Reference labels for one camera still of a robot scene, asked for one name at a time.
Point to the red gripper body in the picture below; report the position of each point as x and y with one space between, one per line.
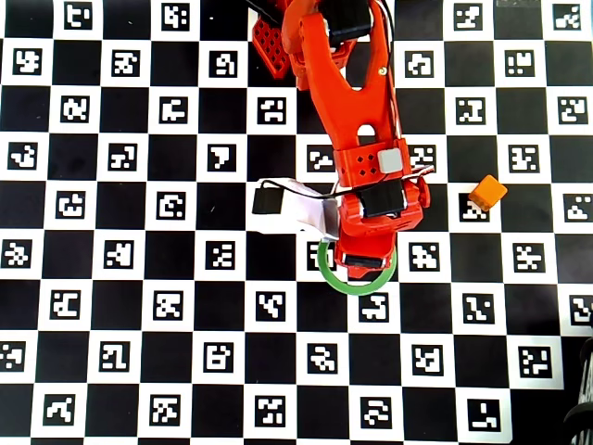
362 260

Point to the orange cube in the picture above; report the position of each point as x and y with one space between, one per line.
487 191

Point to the red robot arm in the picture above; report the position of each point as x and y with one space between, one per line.
343 102

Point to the red perforated robot base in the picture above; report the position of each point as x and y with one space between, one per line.
271 46

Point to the black white marker checkerboard mat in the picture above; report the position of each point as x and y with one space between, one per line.
139 324

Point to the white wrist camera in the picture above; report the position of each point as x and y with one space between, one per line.
301 213

